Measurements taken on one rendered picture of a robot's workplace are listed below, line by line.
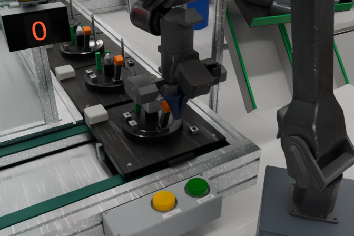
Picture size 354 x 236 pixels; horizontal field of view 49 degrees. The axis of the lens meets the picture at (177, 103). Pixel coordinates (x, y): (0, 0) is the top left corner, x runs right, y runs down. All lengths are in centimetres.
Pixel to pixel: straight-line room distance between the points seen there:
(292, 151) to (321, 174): 4
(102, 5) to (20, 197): 134
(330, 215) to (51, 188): 53
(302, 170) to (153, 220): 28
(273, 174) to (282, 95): 36
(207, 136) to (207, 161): 7
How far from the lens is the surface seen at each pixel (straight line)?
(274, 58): 99
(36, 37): 81
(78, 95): 103
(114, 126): 90
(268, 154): 100
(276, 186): 62
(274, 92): 95
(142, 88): 66
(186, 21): 62
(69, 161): 90
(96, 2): 201
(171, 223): 70
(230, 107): 117
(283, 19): 87
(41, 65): 89
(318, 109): 50
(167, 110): 77
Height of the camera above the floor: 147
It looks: 31 degrees down
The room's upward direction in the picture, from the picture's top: straight up
